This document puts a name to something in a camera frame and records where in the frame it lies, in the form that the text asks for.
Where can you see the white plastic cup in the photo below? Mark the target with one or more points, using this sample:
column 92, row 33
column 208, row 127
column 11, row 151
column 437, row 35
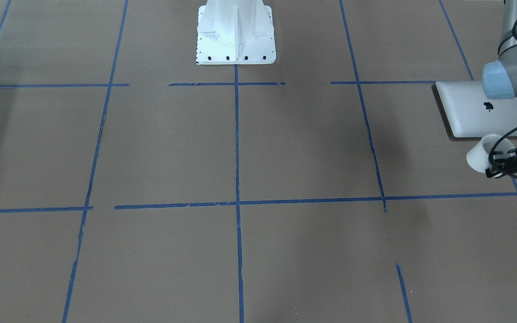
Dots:
column 478, row 157

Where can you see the silver closed laptop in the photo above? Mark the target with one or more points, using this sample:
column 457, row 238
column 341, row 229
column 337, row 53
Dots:
column 468, row 114

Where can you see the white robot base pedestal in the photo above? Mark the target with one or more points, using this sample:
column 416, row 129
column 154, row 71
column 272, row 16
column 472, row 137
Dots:
column 235, row 32

